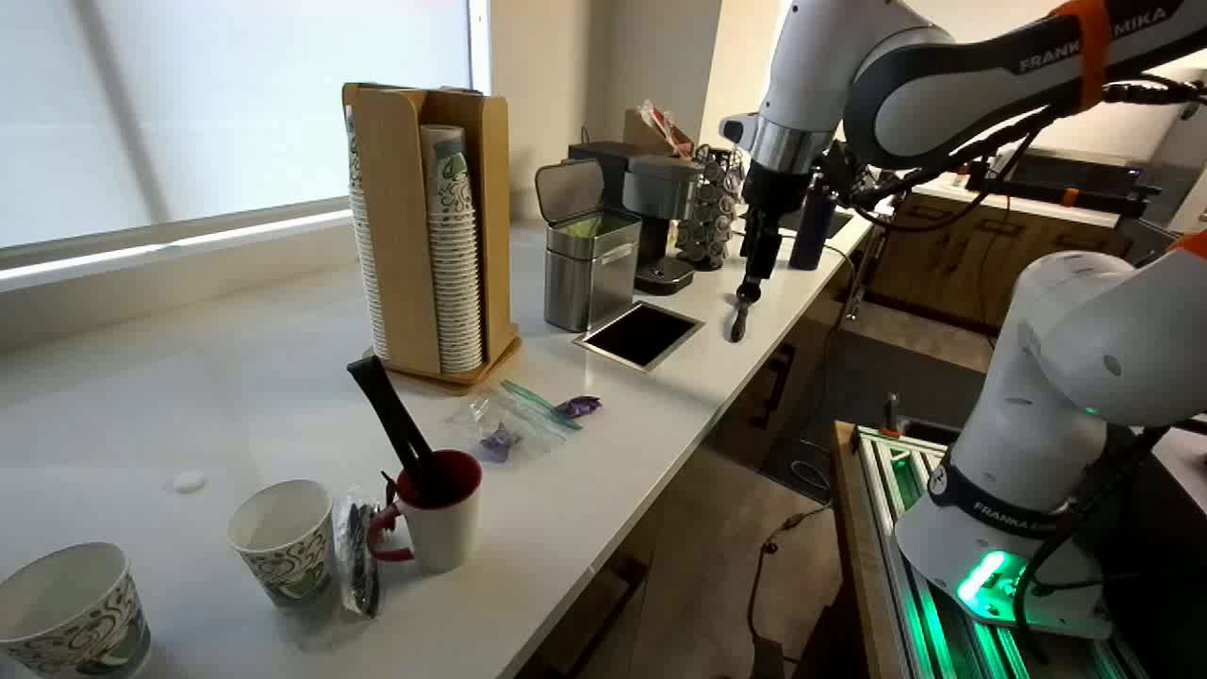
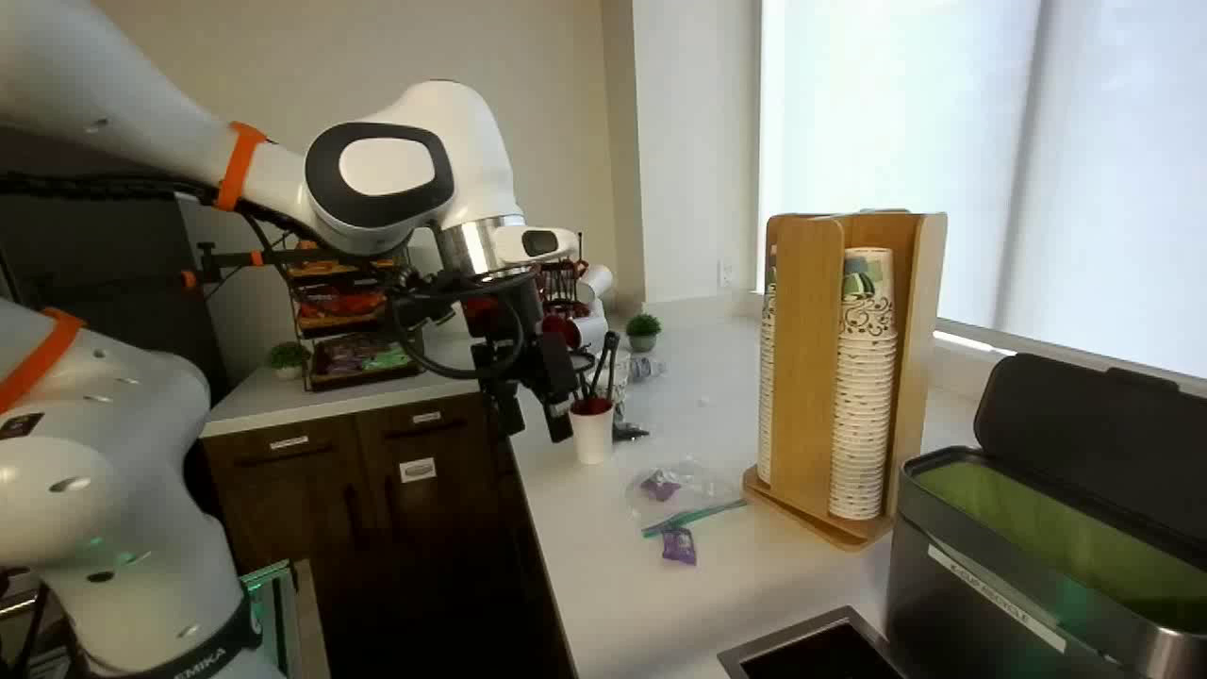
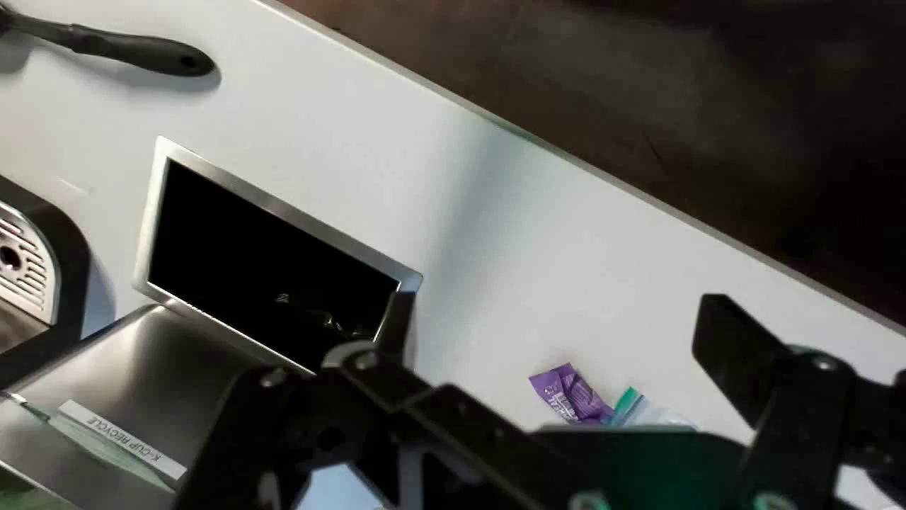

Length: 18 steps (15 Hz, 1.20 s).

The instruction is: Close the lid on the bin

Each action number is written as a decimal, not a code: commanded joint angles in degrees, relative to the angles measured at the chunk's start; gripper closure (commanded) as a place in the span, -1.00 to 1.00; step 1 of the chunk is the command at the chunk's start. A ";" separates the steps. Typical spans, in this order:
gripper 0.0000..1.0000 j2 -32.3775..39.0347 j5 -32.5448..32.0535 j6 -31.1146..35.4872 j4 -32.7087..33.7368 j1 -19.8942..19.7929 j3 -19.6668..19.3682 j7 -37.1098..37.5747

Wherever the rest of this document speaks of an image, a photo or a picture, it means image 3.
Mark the black handled utensil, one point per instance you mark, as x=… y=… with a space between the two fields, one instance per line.
x=135 y=48

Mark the purple snack packet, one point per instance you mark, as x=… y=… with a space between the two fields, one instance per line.
x=569 y=393

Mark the stainless steel bin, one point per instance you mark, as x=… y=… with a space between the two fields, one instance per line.
x=156 y=375

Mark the teal plastic wrapper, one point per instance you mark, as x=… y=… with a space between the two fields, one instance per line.
x=623 y=405

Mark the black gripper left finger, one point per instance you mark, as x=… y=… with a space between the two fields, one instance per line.
x=417 y=446

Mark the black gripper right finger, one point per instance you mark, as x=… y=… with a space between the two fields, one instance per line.
x=810 y=412

